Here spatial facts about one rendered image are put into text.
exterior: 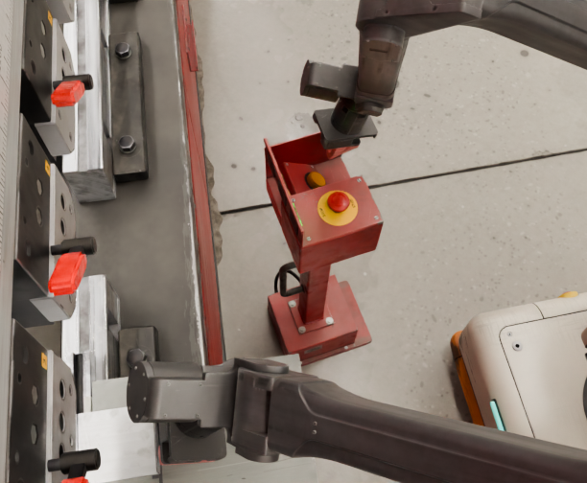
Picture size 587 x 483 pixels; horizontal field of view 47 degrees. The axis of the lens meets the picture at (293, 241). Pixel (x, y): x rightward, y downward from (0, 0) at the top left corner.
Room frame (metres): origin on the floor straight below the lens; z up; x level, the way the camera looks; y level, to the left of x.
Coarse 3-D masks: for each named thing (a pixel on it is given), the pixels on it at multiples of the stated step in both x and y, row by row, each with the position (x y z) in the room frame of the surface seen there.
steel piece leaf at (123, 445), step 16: (80, 416) 0.17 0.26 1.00; (96, 416) 0.17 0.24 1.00; (112, 416) 0.17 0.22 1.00; (128, 416) 0.17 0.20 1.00; (80, 432) 0.15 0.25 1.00; (96, 432) 0.15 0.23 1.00; (112, 432) 0.15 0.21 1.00; (128, 432) 0.15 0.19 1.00; (144, 432) 0.15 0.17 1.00; (80, 448) 0.13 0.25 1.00; (112, 448) 0.13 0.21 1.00; (128, 448) 0.13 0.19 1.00; (144, 448) 0.13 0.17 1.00; (112, 464) 0.11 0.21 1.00; (128, 464) 0.11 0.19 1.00; (144, 464) 0.11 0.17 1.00; (96, 480) 0.09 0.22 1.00; (112, 480) 0.09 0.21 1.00
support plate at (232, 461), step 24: (288, 360) 0.24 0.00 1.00; (96, 384) 0.21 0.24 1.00; (120, 384) 0.21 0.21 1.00; (96, 408) 0.18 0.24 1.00; (240, 456) 0.13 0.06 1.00; (288, 456) 0.13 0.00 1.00; (120, 480) 0.09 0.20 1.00; (144, 480) 0.10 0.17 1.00; (168, 480) 0.10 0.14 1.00; (192, 480) 0.10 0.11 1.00; (216, 480) 0.10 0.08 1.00; (240, 480) 0.10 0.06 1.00; (264, 480) 0.10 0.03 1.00; (288, 480) 0.10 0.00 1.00; (312, 480) 0.10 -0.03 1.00
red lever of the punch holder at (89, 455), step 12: (60, 456) 0.08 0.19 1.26; (72, 456) 0.08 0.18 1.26; (84, 456) 0.08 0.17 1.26; (96, 456) 0.08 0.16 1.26; (48, 468) 0.07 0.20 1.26; (60, 468) 0.07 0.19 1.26; (72, 468) 0.07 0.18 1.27; (84, 468) 0.07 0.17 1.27; (96, 468) 0.08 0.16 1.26; (72, 480) 0.06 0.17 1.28; (84, 480) 0.06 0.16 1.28
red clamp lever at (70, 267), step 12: (72, 240) 0.28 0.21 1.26; (84, 240) 0.28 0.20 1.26; (60, 252) 0.27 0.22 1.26; (72, 252) 0.26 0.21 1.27; (84, 252) 0.27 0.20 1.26; (96, 252) 0.27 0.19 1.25; (60, 264) 0.24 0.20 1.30; (72, 264) 0.24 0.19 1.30; (84, 264) 0.25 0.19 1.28; (60, 276) 0.22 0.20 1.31; (72, 276) 0.22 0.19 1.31; (60, 288) 0.21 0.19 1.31; (72, 288) 0.21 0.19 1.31
